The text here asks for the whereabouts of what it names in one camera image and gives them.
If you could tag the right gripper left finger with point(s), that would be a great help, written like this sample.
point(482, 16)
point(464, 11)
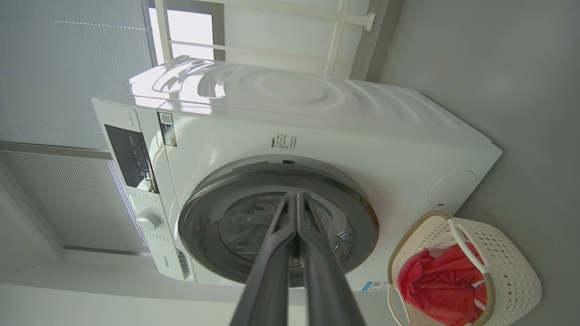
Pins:
point(267, 280)

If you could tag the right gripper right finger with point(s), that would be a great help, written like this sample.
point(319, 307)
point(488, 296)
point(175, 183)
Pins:
point(326, 280)

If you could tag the black round glass door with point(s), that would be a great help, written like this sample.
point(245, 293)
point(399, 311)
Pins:
point(204, 244)

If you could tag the red garment white trim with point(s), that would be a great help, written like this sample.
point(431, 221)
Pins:
point(439, 280)

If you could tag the white front-load washing machine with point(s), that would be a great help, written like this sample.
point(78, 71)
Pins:
point(317, 136)

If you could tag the cream perforated laundry basket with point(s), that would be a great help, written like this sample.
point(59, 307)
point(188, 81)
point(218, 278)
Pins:
point(512, 271)

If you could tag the blue energy label sticker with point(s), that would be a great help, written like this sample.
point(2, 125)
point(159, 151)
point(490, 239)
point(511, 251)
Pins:
point(374, 286)

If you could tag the white control knob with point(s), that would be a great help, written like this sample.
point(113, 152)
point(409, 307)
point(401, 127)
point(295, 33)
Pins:
point(148, 220)

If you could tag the white window blind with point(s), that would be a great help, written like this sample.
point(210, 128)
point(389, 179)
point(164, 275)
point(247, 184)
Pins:
point(68, 203)
point(68, 68)

